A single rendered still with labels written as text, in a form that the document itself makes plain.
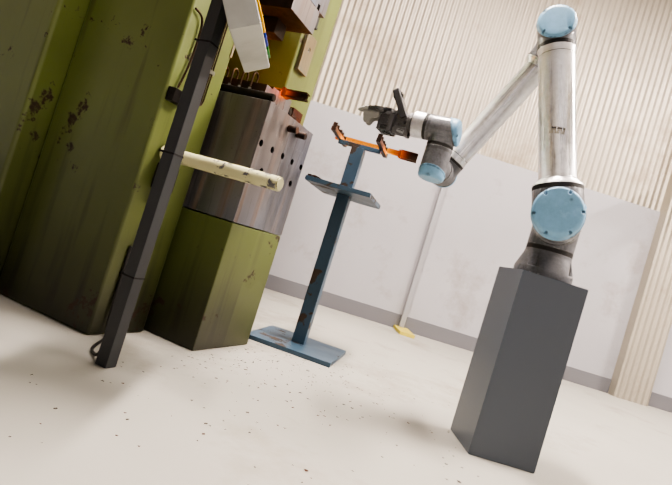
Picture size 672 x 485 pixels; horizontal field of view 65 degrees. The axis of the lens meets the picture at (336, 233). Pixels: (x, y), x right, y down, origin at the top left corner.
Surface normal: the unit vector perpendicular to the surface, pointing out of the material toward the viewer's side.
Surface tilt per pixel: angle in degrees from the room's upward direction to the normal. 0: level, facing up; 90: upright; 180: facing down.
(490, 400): 90
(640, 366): 90
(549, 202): 95
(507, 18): 90
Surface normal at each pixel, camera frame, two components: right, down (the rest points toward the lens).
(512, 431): 0.04, -0.01
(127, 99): -0.35, -0.14
